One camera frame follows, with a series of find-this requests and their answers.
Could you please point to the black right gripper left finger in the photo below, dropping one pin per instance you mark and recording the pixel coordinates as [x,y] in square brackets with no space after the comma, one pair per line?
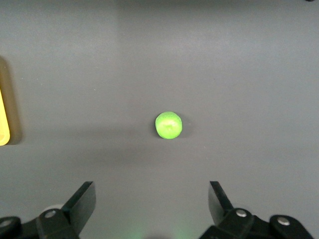
[79,204]

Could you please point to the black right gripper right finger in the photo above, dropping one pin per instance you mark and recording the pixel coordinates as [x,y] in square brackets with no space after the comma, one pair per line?
[219,204]

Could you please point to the yellow plastic tray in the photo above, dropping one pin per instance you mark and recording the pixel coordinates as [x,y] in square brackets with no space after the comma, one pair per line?
[3,119]

